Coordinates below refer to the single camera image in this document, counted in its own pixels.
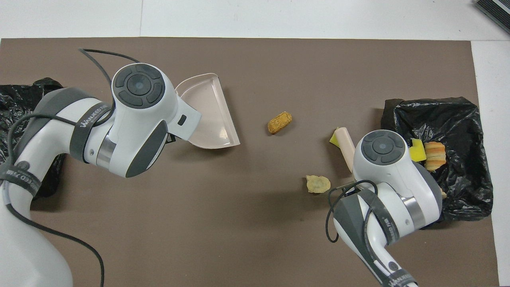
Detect beige plastic dustpan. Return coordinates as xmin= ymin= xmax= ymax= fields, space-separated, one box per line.
xmin=175 ymin=73 xmax=241 ymax=150

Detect orange brown bread roll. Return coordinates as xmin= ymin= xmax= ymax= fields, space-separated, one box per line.
xmin=267 ymin=111 xmax=293 ymax=135

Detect pale beige bread chunk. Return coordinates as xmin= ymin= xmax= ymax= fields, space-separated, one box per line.
xmin=306 ymin=175 xmax=332 ymax=195

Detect beige hand brush black bristles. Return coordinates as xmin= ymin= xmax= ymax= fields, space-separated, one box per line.
xmin=335 ymin=127 xmax=357 ymax=173

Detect yellow green scrub sponge piece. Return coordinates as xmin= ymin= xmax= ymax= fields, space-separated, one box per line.
xmin=409 ymin=138 xmax=427 ymax=163

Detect beige orange bread chunk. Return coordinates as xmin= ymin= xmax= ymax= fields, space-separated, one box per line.
xmin=424 ymin=141 xmax=446 ymax=172

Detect open bin with black bag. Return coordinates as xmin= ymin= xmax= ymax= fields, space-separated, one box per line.
xmin=381 ymin=96 xmax=494 ymax=230

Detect brown table mat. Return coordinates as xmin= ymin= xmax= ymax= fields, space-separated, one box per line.
xmin=0 ymin=37 xmax=500 ymax=287

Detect box wrapped in black bag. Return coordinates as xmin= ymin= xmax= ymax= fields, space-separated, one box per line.
xmin=0 ymin=77 xmax=68 ymax=200

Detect dark grey ribbed object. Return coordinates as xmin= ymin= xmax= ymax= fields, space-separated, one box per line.
xmin=474 ymin=0 xmax=510 ymax=34

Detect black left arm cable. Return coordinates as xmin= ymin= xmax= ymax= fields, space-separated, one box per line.
xmin=6 ymin=48 xmax=140 ymax=287

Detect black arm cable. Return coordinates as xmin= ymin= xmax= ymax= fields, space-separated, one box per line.
xmin=326 ymin=179 xmax=378 ymax=244
xmin=6 ymin=48 xmax=140 ymax=287

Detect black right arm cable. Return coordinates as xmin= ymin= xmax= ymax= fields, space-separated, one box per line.
xmin=326 ymin=179 xmax=378 ymax=244

